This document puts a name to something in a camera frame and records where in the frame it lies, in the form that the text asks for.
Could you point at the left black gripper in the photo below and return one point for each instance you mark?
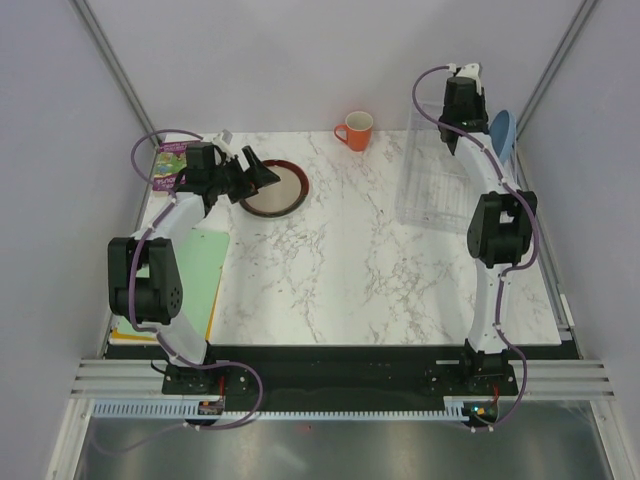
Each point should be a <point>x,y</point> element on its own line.
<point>252,180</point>

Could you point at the dark red cream plate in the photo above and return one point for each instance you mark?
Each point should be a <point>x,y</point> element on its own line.
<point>283,197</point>

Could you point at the white wire dish rack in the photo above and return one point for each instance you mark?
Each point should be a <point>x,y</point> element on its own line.
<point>434,189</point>

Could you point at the blue plate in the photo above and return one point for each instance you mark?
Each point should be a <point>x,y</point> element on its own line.
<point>503,133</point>

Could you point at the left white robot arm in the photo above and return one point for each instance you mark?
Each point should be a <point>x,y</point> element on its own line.
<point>144,282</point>

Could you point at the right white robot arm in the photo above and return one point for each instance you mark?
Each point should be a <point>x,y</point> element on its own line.
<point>499,232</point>

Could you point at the purple book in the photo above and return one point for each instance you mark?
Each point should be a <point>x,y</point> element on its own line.
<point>170,160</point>

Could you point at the orange mug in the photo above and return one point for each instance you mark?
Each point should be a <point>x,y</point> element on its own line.
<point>356,130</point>

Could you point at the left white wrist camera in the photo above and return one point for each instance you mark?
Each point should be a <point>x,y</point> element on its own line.
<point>222,139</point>

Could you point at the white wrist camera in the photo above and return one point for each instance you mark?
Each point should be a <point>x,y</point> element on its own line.
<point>222,139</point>
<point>471,71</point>

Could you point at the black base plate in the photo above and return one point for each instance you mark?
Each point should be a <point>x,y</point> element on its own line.
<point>332,377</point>

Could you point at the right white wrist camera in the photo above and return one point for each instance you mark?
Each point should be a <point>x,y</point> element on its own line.
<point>471,71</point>

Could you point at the white slotted cable duct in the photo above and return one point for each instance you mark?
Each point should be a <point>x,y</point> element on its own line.
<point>201,410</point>

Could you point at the aluminium rail frame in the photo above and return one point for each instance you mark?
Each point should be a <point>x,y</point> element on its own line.
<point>546,379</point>

